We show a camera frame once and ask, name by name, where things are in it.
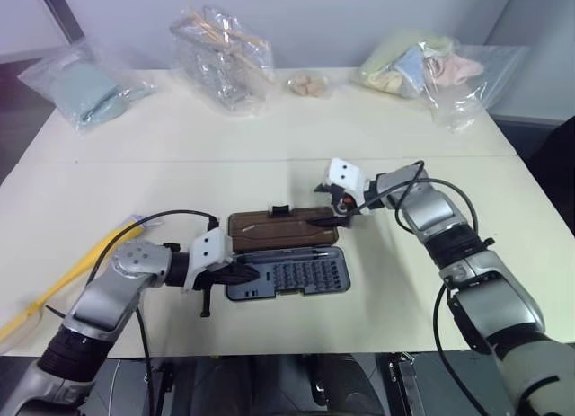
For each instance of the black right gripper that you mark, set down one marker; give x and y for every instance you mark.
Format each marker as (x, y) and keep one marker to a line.
(343, 204)

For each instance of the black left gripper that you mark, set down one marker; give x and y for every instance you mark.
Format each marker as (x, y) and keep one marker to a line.
(227, 276)

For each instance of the screwdriver bit case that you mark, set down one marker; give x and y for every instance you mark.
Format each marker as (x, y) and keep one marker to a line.
(287, 265)

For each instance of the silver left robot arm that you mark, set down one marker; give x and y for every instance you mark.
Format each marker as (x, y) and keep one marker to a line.
(108, 294)

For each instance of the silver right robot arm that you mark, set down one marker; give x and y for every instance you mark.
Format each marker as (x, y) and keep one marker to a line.
(485, 294)

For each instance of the small black clip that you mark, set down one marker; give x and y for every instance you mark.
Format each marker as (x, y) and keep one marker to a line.
(279, 210)

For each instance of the small bag of beige pieces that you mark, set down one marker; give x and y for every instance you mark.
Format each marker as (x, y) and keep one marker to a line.
(309, 84)

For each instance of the dark rounded shape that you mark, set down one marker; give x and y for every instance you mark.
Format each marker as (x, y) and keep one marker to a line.
(341, 384)

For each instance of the long yellow strip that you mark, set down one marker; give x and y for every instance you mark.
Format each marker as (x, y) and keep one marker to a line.
(67, 281)

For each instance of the plastic bag with pastel cloths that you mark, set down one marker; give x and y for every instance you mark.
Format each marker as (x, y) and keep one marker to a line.
(431, 74)

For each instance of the thin wooden stick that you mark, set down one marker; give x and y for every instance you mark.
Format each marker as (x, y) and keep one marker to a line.
(242, 56)
(224, 29)

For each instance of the clear bag with wooden sticks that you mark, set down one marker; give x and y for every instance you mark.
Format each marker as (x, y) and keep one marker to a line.
(224, 61)

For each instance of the folded teal cloth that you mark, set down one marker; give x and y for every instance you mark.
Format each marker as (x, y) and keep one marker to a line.
(99, 94)

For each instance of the plastic bag with teal cloth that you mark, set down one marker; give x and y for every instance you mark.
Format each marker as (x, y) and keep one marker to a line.
(85, 88)

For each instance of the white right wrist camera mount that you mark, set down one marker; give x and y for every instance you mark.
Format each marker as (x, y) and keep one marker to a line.
(347, 175)

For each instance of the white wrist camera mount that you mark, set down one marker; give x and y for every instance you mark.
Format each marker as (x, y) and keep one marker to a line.
(347, 175)
(207, 250)

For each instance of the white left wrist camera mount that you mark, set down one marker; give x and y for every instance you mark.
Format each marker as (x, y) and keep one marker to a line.
(207, 250)

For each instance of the black metal bracket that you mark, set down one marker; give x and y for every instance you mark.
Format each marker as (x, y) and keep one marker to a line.
(404, 384)

